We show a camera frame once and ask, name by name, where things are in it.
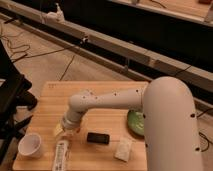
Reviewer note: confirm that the white paper cup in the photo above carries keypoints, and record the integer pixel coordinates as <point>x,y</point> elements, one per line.
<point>31,146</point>

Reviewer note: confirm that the white lotion bottle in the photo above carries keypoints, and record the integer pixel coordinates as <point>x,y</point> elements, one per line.
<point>60,158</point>

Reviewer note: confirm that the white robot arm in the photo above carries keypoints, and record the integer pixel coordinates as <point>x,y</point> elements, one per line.
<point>170,121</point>

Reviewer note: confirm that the white object on rail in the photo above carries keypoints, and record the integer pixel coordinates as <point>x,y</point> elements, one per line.
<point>58,15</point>

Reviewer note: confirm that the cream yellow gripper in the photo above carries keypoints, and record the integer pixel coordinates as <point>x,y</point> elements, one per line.
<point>58,130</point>

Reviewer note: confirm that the black chair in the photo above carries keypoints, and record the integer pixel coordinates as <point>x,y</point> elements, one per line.
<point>13,92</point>

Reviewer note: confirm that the black rectangular block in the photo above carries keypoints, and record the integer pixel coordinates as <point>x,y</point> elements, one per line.
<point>98,138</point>

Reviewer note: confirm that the grey metal rail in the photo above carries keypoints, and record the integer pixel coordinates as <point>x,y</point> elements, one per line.
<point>170,44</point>

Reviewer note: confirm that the wooden table board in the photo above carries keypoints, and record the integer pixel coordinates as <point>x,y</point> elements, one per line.
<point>83,155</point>

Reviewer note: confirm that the green bowl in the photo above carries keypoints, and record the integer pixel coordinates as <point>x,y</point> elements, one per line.
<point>135,122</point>

